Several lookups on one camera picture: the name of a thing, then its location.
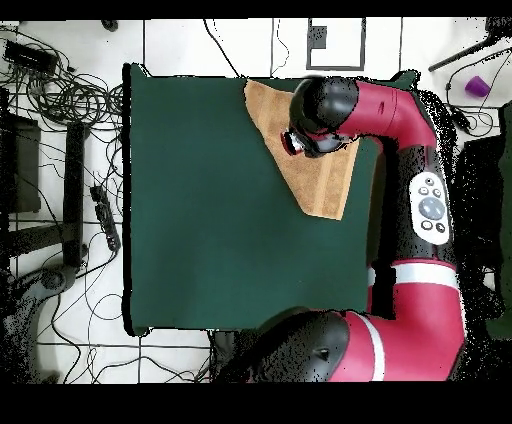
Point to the orange terry towel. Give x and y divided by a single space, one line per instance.
320 184

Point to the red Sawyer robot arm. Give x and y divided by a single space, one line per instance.
400 112

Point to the dark green fabric item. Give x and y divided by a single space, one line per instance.
507 200

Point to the dark grey square patch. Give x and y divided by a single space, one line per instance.
318 36

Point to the dark green table cloth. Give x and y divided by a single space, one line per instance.
192 220

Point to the black power adapter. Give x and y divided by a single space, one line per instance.
462 120

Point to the black tripod pole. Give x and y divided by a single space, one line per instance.
460 54

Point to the purple cup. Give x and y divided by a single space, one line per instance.
476 86

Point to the black cabinet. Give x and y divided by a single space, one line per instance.
22 160
482 188

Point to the black power strip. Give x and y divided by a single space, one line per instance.
104 218

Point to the dark rounded object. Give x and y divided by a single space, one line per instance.
110 24

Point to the black upright bar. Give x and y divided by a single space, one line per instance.
74 192

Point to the dark grey stand foot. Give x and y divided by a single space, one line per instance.
52 278

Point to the black electronics box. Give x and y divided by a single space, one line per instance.
28 58

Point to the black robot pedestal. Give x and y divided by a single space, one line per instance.
222 348

